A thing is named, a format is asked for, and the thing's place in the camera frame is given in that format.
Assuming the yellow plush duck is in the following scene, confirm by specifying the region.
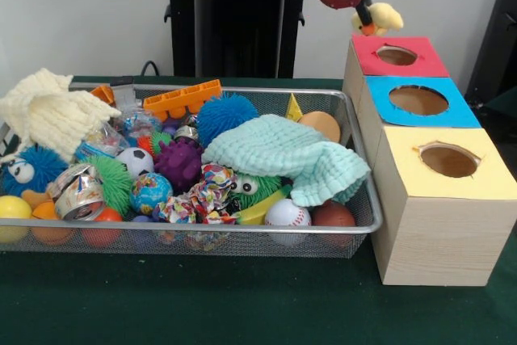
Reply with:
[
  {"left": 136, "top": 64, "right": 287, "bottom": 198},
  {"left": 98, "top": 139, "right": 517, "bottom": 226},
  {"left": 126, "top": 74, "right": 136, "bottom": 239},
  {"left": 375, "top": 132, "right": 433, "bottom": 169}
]
[{"left": 351, "top": 2, "right": 404, "bottom": 37}]

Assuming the toy hamburger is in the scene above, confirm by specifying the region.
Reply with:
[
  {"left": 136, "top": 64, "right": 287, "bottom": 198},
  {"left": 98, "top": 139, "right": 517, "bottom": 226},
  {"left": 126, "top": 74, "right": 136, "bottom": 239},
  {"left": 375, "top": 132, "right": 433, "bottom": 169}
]
[{"left": 298, "top": 111, "right": 343, "bottom": 144}]

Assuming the mint green muslin cloth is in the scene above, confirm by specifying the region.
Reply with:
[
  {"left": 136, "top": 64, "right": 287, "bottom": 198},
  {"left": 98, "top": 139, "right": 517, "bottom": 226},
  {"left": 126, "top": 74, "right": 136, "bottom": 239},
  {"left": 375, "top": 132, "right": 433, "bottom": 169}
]
[{"left": 201, "top": 114, "right": 372, "bottom": 208}]

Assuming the cream muslin cloth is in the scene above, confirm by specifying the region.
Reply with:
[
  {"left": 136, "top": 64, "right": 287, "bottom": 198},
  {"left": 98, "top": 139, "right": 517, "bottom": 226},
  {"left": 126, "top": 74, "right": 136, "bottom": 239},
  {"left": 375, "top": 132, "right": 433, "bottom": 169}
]
[{"left": 0, "top": 68, "right": 122, "bottom": 163}]

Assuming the wooden box with three holes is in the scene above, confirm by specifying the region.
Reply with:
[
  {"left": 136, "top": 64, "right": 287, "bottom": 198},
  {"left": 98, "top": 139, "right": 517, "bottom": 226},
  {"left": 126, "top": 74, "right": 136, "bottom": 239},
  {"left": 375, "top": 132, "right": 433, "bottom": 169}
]
[{"left": 342, "top": 33, "right": 517, "bottom": 288}]

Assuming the yellow toy cheese wedge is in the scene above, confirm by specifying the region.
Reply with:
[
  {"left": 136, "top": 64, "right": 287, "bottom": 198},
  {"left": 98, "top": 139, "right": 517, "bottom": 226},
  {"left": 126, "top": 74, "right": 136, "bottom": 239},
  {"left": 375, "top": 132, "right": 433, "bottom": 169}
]
[{"left": 285, "top": 93, "right": 304, "bottom": 122}]

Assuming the black flat monitor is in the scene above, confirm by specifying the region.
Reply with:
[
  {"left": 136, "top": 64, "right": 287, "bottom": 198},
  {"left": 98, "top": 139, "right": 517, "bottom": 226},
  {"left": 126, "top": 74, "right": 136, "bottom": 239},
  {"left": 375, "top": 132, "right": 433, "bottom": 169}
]
[{"left": 464, "top": 0, "right": 517, "bottom": 99}]

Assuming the dark green side table cloth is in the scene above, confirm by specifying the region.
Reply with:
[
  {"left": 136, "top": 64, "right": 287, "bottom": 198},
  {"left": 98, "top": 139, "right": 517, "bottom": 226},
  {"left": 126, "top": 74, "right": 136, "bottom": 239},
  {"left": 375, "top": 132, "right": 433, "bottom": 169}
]
[{"left": 484, "top": 86, "right": 517, "bottom": 120}]

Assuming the plain blue spiky ball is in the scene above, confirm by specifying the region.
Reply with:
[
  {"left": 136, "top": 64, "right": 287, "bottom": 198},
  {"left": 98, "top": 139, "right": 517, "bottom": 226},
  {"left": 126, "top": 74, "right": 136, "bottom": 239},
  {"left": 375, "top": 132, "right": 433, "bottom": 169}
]
[{"left": 196, "top": 92, "right": 259, "bottom": 148}]

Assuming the brown toy football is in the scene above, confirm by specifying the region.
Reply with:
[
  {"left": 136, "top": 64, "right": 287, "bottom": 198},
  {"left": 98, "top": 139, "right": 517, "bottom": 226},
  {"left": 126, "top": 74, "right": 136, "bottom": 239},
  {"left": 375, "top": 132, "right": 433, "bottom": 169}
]
[{"left": 311, "top": 199, "right": 356, "bottom": 228}]

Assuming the green spiky toy with eyes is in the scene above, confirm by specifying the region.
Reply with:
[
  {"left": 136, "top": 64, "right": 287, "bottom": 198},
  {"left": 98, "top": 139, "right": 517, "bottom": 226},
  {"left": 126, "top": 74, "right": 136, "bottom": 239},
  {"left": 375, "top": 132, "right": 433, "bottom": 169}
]
[{"left": 229, "top": 173, "right": 283, "bottom": 209}]

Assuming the white toy baseball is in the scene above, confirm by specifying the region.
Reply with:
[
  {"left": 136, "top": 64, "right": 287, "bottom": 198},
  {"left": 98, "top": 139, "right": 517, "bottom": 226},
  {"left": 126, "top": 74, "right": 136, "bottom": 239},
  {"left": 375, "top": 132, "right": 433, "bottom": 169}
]
[{"left": 265, "top": 198, "right": 313, "bottom": 227}]

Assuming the purple spiky ball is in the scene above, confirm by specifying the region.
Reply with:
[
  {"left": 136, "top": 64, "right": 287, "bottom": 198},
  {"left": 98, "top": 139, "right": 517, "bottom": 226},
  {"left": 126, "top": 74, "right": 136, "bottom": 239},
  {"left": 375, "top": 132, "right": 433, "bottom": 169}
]
[{"left": 153, "top": 137, "right": 204, "bottom": 193}]

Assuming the multicolour patterned cloth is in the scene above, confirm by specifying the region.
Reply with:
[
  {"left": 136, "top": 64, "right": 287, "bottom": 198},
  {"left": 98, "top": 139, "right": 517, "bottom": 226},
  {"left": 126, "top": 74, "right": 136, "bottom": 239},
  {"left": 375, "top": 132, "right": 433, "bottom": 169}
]
[{"left": 152, "top": 162, "right": 239, "bottom": 225}]

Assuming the small toy soccer ball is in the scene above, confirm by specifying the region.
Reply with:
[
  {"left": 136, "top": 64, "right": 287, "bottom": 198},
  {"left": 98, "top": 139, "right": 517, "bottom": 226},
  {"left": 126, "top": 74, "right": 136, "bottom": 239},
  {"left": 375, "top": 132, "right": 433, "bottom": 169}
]
[{"left": 116, "top": 146, "right": 155, "bottom": 179}]

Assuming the blue globe ball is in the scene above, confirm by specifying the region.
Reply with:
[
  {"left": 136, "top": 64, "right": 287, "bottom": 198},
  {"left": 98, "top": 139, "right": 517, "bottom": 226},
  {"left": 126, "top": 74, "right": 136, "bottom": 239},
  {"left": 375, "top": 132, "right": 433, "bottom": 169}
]
[{"left": 128, "top": 173, "right": 174, "bottom": 216}]

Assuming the plain green spiky ball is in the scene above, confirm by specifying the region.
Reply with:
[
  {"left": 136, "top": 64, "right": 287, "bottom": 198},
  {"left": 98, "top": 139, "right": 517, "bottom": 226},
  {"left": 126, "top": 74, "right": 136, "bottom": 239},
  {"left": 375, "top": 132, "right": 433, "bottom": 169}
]
[{"left": 86, "top": 155, "right": 134, "bottom": 217}]

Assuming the crushed silver drink can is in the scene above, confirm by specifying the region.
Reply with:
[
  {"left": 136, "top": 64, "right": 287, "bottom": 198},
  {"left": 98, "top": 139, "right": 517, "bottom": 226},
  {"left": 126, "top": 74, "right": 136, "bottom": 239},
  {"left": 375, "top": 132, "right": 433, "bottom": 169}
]
[{"left": 51, "top": 162, "right": 106, "bottom": 221}]

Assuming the blue spiky ball with eyes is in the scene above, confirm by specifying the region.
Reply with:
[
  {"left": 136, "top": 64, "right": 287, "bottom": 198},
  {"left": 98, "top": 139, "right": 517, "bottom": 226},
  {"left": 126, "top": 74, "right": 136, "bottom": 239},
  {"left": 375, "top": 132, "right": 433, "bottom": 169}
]
[{"left": 2, "top": 145, "right": 69, "bottom": 197}]

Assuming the yellow smooth ball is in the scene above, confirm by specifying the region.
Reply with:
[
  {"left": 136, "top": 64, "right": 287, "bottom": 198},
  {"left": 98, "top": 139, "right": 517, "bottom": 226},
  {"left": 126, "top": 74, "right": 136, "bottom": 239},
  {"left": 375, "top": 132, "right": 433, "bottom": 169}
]
[{"left": 0, "top": 195, "right": 33, "bottom": 244}]

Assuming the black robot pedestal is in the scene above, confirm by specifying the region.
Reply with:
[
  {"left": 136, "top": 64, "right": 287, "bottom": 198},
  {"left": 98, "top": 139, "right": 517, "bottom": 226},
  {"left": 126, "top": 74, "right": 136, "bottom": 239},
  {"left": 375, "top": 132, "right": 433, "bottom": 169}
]
[{"left": 155, "top": 0, "right": 326, "bottom": 78}]

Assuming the black cable loop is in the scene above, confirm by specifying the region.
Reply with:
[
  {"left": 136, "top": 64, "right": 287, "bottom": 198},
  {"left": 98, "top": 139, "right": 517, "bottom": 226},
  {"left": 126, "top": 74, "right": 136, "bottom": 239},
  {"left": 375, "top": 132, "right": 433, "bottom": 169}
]
[{"left": 139, "top": 61, "right": 162, "bottom": 78}]

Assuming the wire mesh bin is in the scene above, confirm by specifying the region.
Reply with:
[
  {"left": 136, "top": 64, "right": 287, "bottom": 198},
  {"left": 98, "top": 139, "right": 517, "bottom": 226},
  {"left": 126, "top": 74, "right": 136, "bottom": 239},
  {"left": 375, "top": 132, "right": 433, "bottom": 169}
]
[{"left": 0, "top": 82, "right": 384, "bottom": 259}]

